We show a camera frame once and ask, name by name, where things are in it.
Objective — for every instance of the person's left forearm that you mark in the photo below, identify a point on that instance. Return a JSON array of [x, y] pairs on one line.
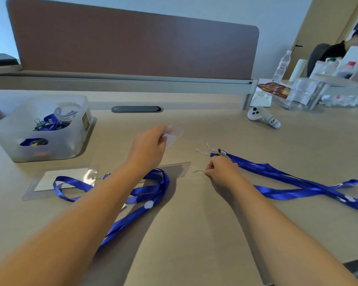
[[62, 235]]

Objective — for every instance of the small white tissue box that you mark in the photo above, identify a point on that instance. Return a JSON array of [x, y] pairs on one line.
[[261, 99]]

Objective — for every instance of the white paper roll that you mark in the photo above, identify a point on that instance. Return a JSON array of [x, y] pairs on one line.
[[298, 71]]

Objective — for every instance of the person's right hand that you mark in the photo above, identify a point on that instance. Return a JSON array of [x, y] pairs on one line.
[[223, 171]]

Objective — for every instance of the grey desk shelf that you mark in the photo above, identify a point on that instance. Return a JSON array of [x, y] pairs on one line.
[[122, 84], [337, 80]]

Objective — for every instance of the person's left hand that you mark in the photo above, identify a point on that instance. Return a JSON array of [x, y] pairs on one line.
[[147, 151]]

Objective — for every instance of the light wooden door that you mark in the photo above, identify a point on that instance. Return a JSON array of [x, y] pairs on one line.
[[319, 20]]

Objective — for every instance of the clear round jar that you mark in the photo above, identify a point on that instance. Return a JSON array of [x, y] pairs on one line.
[[66, 111]]

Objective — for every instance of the clear plastic container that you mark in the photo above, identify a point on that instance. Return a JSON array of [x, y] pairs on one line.
[[301, 93]]

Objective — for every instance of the small black case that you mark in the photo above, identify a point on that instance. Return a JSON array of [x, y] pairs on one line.
[[3, 59]]

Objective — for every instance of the brown snack packet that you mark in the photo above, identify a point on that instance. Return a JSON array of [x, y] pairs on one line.
[[275, 89]]

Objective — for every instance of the white handheld controller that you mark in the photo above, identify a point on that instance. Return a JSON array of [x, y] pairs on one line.
[[256, 113]]

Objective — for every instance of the row of small bottles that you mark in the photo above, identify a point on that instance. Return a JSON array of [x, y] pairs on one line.
[[346, 101]]

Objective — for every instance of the clear plastic card holder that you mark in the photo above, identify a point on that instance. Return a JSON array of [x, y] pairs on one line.
[[29, 193], [173, 139], [179, 169]]

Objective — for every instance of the white cardboard box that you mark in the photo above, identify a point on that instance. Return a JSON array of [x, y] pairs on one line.
[[357, 55]]

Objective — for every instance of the brown desk divider panel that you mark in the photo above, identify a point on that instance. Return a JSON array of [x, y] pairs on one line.
[[137, 41]]

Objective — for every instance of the clear plastic storage bin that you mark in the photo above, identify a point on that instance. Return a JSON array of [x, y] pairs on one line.
[[62, 145]]

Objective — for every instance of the grey mesh office chair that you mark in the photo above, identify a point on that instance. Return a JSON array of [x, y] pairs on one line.
[[314, 59]]

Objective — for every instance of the clear bottle green cap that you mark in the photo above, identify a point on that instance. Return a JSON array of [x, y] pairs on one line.
[[331, 66]]

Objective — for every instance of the clear water bottle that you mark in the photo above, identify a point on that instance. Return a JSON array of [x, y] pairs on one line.
[[281, 68]]

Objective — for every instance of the person's right forearm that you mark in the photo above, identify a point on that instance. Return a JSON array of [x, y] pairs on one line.
[[271, 229]]

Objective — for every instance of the clear bottle red cap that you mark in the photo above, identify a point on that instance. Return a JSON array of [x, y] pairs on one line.
[[346, 70]]

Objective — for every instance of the colourful binder clips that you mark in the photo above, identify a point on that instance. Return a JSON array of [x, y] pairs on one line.
[[40, 123]]

